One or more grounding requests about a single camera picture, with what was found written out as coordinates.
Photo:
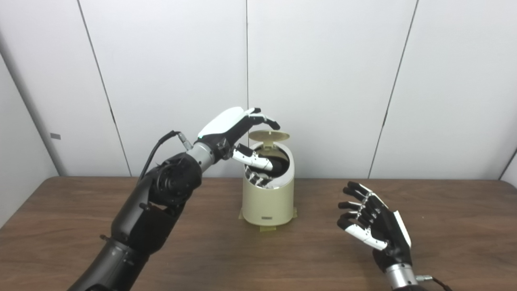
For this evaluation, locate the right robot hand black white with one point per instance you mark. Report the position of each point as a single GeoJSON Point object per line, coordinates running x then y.
{"type": "Point", "coordinates": [387, 230]}

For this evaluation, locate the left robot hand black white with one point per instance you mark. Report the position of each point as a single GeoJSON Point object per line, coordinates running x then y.
{"type": "Point", "coordinates": [222, 123]}

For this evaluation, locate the round cream bin lid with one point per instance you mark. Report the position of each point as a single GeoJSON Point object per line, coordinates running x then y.
{"type": "Point", "coordinates": [272, 136]}

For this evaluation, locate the cream-colored bin body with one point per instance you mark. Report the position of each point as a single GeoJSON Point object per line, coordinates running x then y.
{"type": "Point", "coordinates": [266, 204]}

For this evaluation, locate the small grey wall tag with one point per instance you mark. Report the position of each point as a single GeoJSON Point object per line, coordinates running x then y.
{"type": "Point", "coordinates": [55, 136]}

